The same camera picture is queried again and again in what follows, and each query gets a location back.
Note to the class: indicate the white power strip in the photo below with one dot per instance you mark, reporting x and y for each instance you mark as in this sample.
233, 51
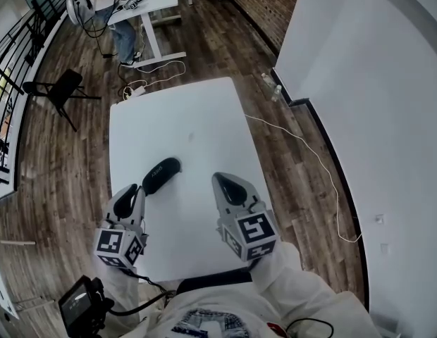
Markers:
136, 91

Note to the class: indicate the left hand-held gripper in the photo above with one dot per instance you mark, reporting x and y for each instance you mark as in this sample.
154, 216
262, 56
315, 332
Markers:
124, 229

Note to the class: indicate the light wooden strip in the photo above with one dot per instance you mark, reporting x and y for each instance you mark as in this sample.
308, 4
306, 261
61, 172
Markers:
17, 242

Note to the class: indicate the white office chair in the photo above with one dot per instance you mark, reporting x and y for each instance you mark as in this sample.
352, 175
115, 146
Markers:
77, 5

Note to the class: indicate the person's right forearm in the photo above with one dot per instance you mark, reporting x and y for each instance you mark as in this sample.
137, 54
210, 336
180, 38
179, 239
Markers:
292, 280

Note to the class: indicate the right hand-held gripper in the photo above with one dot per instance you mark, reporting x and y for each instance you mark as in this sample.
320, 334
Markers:
236, 213

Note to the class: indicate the black folding chair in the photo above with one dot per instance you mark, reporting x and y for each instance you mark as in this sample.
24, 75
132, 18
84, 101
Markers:
65, 86

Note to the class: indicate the person's left forearm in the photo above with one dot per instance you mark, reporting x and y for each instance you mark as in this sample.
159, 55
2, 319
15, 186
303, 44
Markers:
120, 291

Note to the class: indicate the white table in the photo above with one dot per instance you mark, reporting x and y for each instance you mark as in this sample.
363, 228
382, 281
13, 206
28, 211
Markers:
183, 125

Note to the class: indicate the white wall socket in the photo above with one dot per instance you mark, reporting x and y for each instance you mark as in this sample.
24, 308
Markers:
385, 248
380, 219

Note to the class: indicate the black monitor device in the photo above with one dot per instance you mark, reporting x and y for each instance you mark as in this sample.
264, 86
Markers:
79, 305

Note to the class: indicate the person's white clothed torso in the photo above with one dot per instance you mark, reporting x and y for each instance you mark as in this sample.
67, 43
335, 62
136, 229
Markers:
239, 312

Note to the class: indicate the black glasses case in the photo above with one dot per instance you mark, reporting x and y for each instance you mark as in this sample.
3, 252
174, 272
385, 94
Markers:
161, 174

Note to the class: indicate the white flat board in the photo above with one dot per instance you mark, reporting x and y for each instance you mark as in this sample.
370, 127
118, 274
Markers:
1, 287

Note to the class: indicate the clear plastic bottle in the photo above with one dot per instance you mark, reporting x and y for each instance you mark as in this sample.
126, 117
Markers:
276, 93
267, 80

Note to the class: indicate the black metal railing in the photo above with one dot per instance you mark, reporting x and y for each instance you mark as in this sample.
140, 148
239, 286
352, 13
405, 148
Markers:
31, 37

